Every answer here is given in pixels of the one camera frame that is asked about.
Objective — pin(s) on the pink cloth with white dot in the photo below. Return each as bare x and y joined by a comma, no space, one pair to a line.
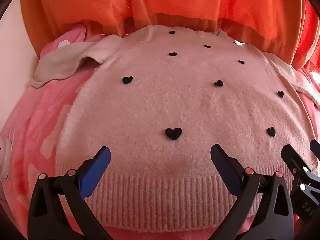
72,33

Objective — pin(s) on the pink printed blanket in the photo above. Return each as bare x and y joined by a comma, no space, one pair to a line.
37,130

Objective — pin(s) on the pink sweater with black hearts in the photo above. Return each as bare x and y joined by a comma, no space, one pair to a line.
162,100

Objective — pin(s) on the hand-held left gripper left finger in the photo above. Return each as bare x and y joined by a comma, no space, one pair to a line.
96,170

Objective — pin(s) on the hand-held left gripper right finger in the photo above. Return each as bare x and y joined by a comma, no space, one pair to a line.
222,167

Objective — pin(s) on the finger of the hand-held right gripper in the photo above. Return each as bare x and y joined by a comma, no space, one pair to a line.
292,158
316,148

